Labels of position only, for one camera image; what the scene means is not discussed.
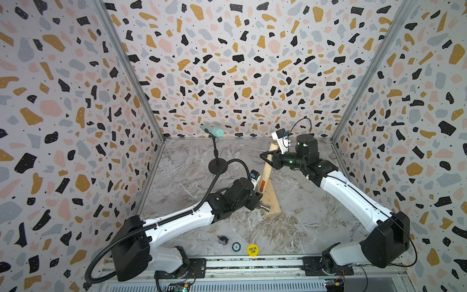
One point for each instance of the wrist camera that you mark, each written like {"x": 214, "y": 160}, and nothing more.
{"x": 281, "y": 136}
{"x": 255, "y": 178}

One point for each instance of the yellow round sticker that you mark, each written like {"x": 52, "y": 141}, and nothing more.
{"x": 253, "y": 250}

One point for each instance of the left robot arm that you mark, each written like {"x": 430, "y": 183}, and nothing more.
{"x": 140, "y": 242}

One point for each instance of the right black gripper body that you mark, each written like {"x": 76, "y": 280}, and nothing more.
{"x": 294, "y": 161}

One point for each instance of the black microphone stand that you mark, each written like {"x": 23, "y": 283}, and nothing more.
{"x": 216, "y": 164}

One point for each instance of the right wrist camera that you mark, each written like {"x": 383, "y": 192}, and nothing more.
{"x": 281, "y": 136}

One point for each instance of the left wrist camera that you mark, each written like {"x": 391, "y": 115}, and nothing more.
{"x": 255, "y": 178}

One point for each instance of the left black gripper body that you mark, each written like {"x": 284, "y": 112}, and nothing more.
{"x": 253, "y": 201}

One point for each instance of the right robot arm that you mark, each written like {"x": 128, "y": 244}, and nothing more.
{"x": 388, "y": 236}

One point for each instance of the small dark clip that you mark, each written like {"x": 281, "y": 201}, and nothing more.
{"x": 223, "y": 240}

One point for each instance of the wooden handle claw hammer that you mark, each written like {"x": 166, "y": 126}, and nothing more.
{"x": 264, "y": 180}

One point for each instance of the wooden block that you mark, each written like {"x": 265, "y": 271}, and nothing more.
{"x": 269, "y": 199}

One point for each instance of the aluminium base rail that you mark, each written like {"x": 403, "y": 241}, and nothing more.
{"x": 274, "y": 273}

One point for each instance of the green ring sticker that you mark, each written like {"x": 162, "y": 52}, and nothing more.
{"x": 236, "y": 247}

